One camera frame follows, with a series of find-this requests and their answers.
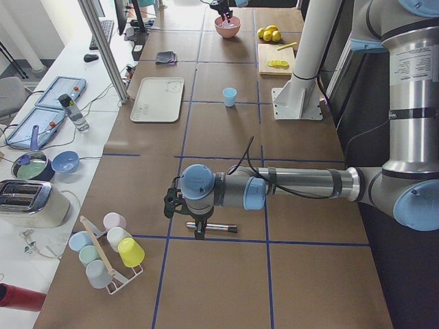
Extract blue bowl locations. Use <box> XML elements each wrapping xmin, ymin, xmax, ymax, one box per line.
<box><xmin>51</xmin><ymin>151</ymin><xmax>80</xmax><ymax>174</ymax></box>

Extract yellow plastic knife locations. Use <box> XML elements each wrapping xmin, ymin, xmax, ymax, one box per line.
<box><xmin>276</xmin><ymin>42</ymin><xmax>298</xmax><ymax>51</ymax></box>

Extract grey cup on rack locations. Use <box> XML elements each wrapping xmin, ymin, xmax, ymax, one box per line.
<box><xmin>86</xmin><ymin>259</ymin><xmax>112</xmax><ymax>289</ymax></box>

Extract black computer mouse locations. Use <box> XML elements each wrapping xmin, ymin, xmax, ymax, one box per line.
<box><xmin>83</xmin><ymin>53</ymin><xmax>99</xmax><ymax>63</ymax></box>

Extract aluminium frame post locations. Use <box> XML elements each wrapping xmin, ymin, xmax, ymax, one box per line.
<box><xmin>78</xmin><ymin>0</ymin><xmax>129</xmax><ymax>104</ymax></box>

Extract green cup on rack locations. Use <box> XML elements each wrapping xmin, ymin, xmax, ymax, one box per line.
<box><xmin>78</xmin><ymin>245</ymin><xmax>101</xmax><ymax>268</ymax></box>

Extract light blue plastic cup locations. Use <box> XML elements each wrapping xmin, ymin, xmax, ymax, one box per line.
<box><xmin>222</xmin><ymin>87</ymin><xmax>237</xmax><ymax>107</ymax></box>

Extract pink bowl of ice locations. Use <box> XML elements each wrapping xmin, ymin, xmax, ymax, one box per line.
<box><xmin>214</xmin><ymin>16</ymin><xmax>241</xmax><ymax>38</ymax></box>

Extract blue cup on rack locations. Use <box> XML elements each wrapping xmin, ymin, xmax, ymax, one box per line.
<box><xmin>68</xmin><ymin>231</ymin><xmax>93</xmax><ymax>253</ymax></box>

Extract black keyboard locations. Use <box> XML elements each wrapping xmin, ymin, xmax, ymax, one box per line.
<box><xmin>88</xmin><ymin>19</ymin><xmax>115</xmax><ymax>49</ymax></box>

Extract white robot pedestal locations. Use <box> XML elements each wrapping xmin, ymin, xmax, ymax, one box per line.
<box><xmin>272</xmin><ymin>0</ymin><xmax>342</xmax><ymax>120</ymax></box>

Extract silver toaster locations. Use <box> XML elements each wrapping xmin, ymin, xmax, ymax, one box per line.
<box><xmin>1</xmin><ymin>180</ymin><xmax>70</xmax><ymax>228</ymax></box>

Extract black monitor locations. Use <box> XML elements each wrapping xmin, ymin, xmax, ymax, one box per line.
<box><xmin>113</xmin><ymin>0</ymin><xmax>150</xmax><ymax>42</ymax></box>

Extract pink cup on rack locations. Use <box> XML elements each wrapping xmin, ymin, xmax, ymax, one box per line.
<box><xmin>103</xmin><ymin>212</ymin><xmax>127</xmax><ymax>232</ymax></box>

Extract yellow cup on rack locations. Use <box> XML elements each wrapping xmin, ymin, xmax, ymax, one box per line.
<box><xmin>117</xmin><ymin>237</ymin><xmax>145</xmax><ymax>268</ymax></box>

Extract white cup on rack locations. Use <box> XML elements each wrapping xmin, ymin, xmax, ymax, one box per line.
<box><xmin>106</xmin><ymin>226</ymin><xmax>132</xmax><ymax>253</ymax></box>

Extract grey folded cloth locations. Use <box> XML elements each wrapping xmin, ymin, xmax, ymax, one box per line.
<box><xmin>155</xmin><ymin>51</ymin><xmax>178</xmax><ymax>65</ymax></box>

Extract lemon slices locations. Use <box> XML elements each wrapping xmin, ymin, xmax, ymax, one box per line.
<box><xmin>267</xmin><ymin>60</ymin><xmax>289</xmax><ymax>69</ymax></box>

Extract clear water bottle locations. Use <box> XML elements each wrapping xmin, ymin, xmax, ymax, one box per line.
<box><xmin>58</xmin><ymin>94</ymin><xmax>89</xmax><ymax>132</ymax></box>

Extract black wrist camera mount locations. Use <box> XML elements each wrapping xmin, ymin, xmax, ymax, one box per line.
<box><xmin>163</xmin><ymin>176</ymin><xmax>189</xmax><ymax>219</ymax></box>

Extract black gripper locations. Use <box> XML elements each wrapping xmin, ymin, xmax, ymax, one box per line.
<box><xmin>187</xmin><ymin>205</ymin><xmax>214</xmax><ymax>240</ymax></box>
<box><xmin>209</xmin><ymin>0</ymin><xmax>233</xmax><ymax>22</ymax></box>

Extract blue teach pendant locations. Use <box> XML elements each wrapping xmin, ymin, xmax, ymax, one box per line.
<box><xmin>35</xmin><ymin>76</ymin><xmax>86</xmax><ymax>109</ymax></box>
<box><xmin>5</xmin><ymin>106</ymin><xmax>67</xmax><ymax>151</ymax></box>

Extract red bottle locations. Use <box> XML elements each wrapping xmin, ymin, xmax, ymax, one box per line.
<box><xmin>1</xmin><ymin>283</ymin><xmax>47</xmax><ymax>312</ymax></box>

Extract wooden cutting board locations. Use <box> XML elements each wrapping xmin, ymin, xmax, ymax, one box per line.
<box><xmin>257</xmin><ymin>44</ymin><xmax>295</xmax><ymax>75</ymax></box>

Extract white cup rack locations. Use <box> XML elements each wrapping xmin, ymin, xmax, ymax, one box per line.
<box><xmin>80</xmin><ymin>215</ymin><xmax>144</xmax><ymax>295</ymax></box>

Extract steel muddler black tip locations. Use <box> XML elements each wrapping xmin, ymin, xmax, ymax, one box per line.
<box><xmin>206</xmin><ymin>223</ymin><xmax>238</xmax><ymax>234</ymax></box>

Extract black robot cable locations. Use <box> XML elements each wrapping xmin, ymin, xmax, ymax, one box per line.
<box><xmin>226</xmin><ymin>135</ymin><xmax>335</xmax><ymax>200</ymax></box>

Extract cream bear tray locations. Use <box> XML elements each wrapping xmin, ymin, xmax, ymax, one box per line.
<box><xmin>130</xmin><ymin>77</ymin><xmax>185</xmax><ymax>123</ymax></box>

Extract yellow lemon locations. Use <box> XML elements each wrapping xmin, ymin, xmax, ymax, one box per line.
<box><xmin>257</xmin><ymin>28</ymin><xmax>265</xmax><ymax>38</ymax></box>
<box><xmin>272</xmin><ymin>30</ymin><xmax>282</xmax><ymax>42</ymax></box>
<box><xmin>265</xmin><ymin>25</ymin><xmax>278</xmax><ymax>33</ymax></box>
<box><xmin>263</xmin><ymin>31</ymin><xmax>272</xmax><ymax>42</ymax></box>

